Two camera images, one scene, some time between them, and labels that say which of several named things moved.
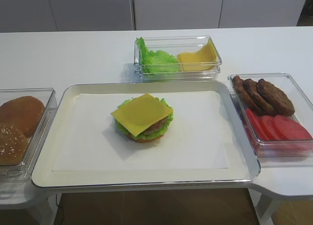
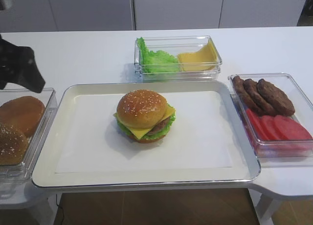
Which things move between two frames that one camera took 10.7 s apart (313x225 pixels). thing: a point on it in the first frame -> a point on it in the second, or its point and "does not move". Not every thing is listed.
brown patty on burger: x=160 y=124 does not move
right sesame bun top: x=13 y=144 does not move
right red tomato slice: x=291 y=128 does not move
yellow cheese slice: x=138 y=115 -> x=139 y=132
